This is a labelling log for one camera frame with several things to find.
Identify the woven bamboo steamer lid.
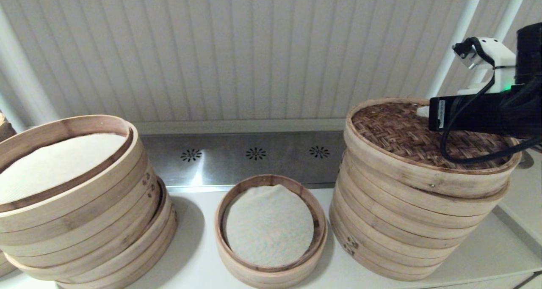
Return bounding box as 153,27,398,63
345,97,522,198

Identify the white steamer liner cloth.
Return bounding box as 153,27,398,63
0,132,130,205
226,184,315,266

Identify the stainless steel vent panel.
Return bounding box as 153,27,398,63
140,131,352,189

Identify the thin black cable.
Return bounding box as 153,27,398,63
440,37,542,165

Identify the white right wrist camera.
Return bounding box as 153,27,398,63
452,36,516,96

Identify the thin white wall pipe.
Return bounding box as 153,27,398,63
491,0,532,42
426,0,487,99

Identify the thick white wall pipe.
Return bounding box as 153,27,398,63
0,6,61,129

